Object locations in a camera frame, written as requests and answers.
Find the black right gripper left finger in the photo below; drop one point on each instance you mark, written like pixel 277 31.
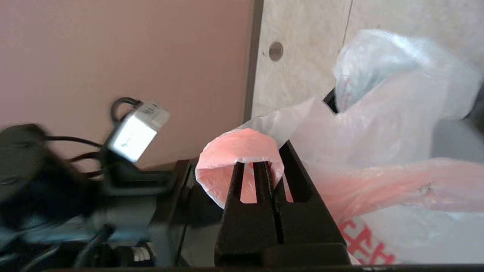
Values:
pixel 245 226

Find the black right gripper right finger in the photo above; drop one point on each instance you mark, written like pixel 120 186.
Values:
pixel 306 223

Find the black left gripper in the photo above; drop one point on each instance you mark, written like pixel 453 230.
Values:
pixel 189 204

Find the fresh white red plastic bag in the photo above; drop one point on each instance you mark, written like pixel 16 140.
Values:
pixel 378 132

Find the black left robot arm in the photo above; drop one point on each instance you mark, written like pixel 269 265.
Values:
pixel 34 181

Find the round grey floor cover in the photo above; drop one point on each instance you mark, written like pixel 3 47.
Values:
pixel 276 51

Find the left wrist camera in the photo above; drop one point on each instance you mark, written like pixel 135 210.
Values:
pixel 136 132

